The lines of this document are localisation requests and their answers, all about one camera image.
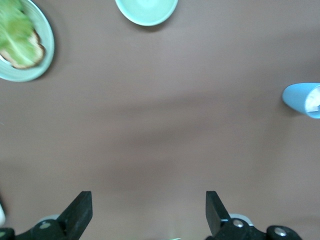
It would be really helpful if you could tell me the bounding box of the green lettuce leaf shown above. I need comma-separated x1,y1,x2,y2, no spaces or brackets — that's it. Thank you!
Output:
0,0,36,65

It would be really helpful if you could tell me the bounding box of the toasted bread slice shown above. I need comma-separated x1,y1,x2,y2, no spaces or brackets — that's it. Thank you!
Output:
0,29,47,70

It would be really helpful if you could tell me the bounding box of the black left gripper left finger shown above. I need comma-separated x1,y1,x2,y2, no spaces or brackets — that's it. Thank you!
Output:
13,191,93,240

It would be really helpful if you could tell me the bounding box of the pale green ribbed plate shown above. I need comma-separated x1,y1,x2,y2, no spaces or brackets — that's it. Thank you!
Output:
0,0,55,83

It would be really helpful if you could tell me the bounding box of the pale green bowl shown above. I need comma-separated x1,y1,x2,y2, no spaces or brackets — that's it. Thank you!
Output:
114,0,179,27

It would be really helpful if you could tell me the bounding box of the light blue cup with paper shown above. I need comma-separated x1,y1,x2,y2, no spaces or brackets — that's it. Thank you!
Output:
282,82,320,120

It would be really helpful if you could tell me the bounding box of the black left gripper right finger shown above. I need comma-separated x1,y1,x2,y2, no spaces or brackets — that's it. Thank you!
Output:
205,190,303,240

